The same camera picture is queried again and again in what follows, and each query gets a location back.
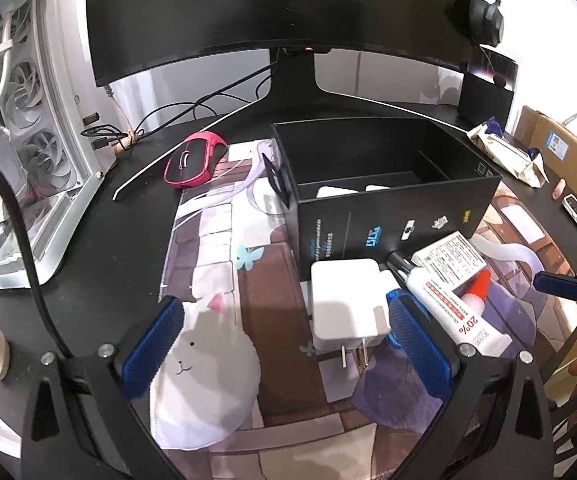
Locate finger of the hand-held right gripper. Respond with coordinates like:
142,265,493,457
533,270,577,302

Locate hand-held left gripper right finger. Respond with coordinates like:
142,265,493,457
387,290,555,480

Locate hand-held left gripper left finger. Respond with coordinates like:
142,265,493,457
21,296,186,480

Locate white ointment tube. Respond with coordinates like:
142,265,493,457
387,251,513,359

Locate glue bottle with red cap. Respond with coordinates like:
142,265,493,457
456,269,493,309

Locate white wall charger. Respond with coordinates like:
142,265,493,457
310,258,392,369

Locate small white medicine carton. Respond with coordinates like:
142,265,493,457
411,230,488,291

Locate black cardboard box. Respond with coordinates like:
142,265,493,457
262,117,503,281

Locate brown cardboard box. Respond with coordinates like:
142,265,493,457
513,105,577,261

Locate printed desk mat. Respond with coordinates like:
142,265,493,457
158,140,577,480

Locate white tissue packet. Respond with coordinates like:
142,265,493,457
466,117,550,189

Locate black speaker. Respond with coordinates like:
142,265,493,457
457,50,519,128

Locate pink and black mouse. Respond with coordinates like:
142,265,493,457
163,131,228,189

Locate white computer case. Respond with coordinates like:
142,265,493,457
0,0,119,292

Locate black headphones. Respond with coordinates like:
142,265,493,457
446,0,509,86

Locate black monitor stand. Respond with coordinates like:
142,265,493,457
113,47,469,202

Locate black curved monitor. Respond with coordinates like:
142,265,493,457
84,0,474,88

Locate thick black cable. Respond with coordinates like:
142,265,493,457
0,147,72,361

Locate beige braided cable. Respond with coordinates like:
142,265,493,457
102,86,140,159

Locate black cables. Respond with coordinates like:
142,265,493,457
81,57,282,152

